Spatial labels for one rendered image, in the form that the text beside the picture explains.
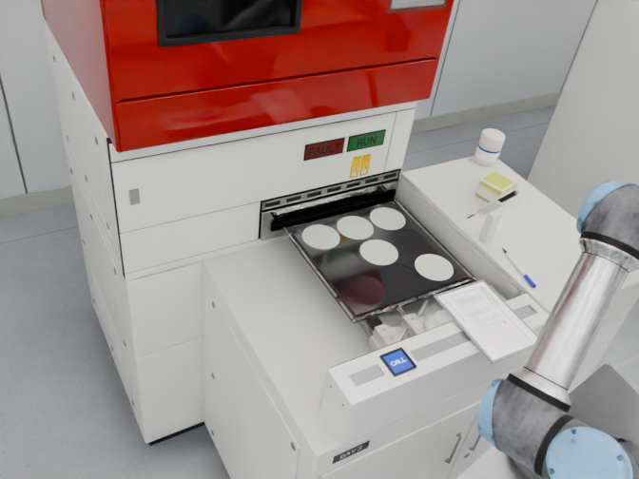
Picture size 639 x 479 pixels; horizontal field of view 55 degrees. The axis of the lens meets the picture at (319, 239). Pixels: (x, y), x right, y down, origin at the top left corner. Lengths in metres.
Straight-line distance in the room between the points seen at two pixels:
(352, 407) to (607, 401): 0.49
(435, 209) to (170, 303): 0.77
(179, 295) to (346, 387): 0.65
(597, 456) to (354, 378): 0.45
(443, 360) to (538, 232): 0.57
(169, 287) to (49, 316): 1.10
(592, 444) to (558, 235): 0.79
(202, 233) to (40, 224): 1.66
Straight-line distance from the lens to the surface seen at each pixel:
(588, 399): 1.36
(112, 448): 2.30
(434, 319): 1.52
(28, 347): 2.63
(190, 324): 1.82
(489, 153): 1.94
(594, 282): 1.18
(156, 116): 1.31
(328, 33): 1.40
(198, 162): 1.46
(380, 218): 1.74
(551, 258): 1.68
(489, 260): 1.62
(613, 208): 1.20
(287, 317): 1.52
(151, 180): 1.45
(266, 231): 1.67
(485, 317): 1.44
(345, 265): 1.57
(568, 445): 1.12
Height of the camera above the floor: 1.94
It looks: 40 degrees down
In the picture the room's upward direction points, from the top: 8 degrees clockwise
